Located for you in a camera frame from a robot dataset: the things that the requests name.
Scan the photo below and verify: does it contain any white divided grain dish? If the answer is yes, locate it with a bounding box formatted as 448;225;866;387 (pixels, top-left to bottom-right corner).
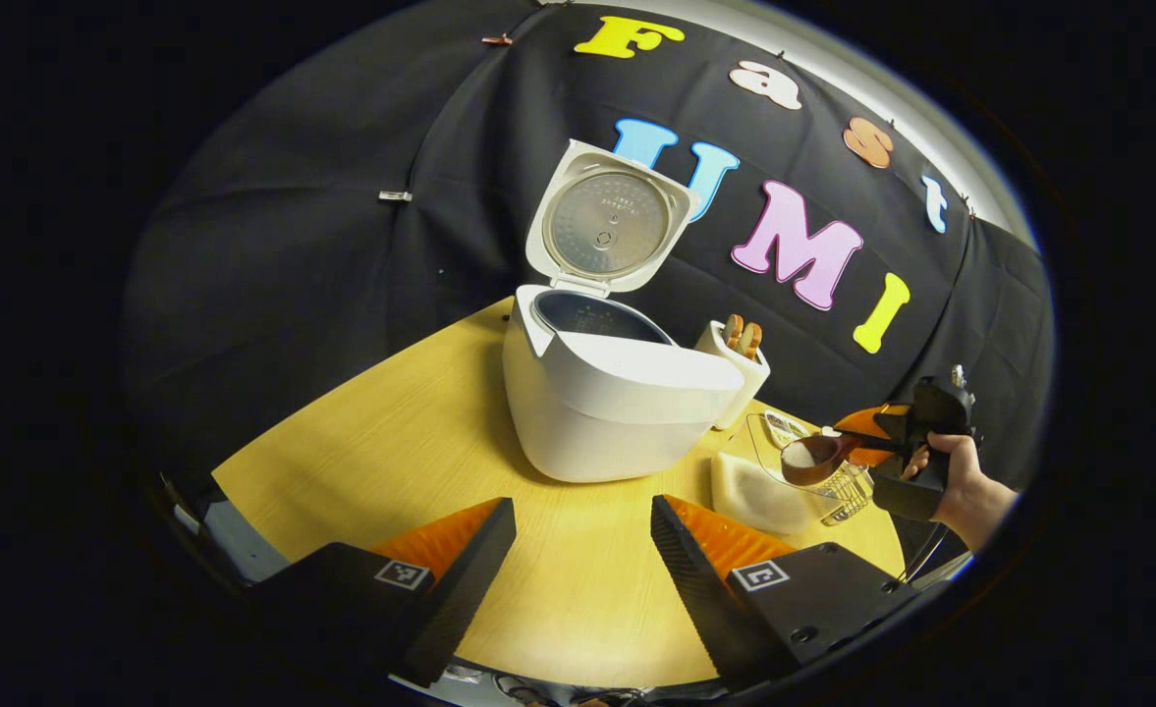
764;410;812;448

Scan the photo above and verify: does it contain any clear box of rice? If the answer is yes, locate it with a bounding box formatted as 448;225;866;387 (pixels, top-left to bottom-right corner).
711;412;878;536

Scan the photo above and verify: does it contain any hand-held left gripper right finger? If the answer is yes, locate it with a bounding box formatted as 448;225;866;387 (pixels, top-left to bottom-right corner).
650;494;922;690

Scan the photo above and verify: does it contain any white rice cooker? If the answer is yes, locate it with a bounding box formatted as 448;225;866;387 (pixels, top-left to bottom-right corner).
502;138;747;484

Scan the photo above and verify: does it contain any wire chopstick holder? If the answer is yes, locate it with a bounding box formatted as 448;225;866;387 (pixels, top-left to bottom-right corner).
813;462;878;526

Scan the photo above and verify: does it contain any black backdrop cloth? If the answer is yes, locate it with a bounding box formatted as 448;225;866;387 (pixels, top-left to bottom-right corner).
124;0;1055;492

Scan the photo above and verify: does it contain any brown wooden spoon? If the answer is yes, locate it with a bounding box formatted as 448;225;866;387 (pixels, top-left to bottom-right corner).
780;430;908;488

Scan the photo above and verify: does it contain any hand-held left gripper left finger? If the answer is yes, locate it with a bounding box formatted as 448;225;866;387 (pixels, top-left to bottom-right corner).
244;497;518;688

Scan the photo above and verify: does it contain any white toaster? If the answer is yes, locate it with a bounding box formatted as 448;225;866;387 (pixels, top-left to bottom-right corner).
693;319;771;431

